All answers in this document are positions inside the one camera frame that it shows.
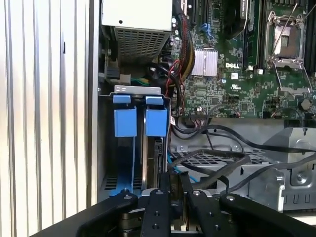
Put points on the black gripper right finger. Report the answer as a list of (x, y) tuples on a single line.
[(205, 212)]

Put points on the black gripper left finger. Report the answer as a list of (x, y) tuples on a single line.
[(158, 212)]

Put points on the hard disk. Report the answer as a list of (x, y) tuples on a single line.
[(156, 122)]

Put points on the empty blue disk carrier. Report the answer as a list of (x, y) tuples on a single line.
[(125, 121)]

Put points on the disk bay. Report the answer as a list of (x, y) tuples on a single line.
[(138, 90)]

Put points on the black RAM slot row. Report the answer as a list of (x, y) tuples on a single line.
[(311, 49), (249, 49)]

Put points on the expansion slot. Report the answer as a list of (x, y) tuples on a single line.
[(193, 12)]

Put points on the grey metal drive cage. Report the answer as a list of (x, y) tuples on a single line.
[(271, 187)]

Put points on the green motherboard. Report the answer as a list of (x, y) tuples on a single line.
[(212, 98)]

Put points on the silver finned heatsink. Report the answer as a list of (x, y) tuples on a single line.
[(204, 62)]

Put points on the black PC case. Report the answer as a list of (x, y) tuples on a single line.
[(95, 74)]

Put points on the metal socket cover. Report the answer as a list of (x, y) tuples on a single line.
[(296, 89)]

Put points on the blue board connector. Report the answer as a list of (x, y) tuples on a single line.
[(207, 30)]

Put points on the CPU socket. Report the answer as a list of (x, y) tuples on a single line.
[(284, 39)]

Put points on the silver power supply unit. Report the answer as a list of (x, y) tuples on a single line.
[(138, 14)]

